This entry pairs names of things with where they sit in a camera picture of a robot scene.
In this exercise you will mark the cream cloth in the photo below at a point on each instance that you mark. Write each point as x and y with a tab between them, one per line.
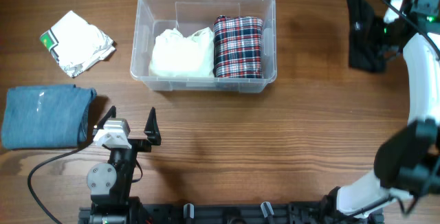
175	55

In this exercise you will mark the black garment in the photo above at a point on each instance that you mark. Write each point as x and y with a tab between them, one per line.
366	37

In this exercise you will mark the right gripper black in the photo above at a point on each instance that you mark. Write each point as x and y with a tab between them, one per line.
380	29

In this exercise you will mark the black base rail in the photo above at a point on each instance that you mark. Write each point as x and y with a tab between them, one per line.
290	213

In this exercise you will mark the plaid shirt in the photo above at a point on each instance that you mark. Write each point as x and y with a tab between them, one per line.
237	47

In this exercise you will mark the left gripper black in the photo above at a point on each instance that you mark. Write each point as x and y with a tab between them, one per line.
153	132

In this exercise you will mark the blue jeans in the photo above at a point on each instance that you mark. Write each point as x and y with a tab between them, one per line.
46	116

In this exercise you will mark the white printed shirt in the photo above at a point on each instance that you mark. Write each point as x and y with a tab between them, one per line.
76	45

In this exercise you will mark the clear plastic storage bin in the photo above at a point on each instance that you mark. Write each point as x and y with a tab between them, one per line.
187	16

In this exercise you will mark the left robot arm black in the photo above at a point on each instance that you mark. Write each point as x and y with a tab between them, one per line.
110	183

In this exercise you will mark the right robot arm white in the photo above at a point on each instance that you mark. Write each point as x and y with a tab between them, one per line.
403	168

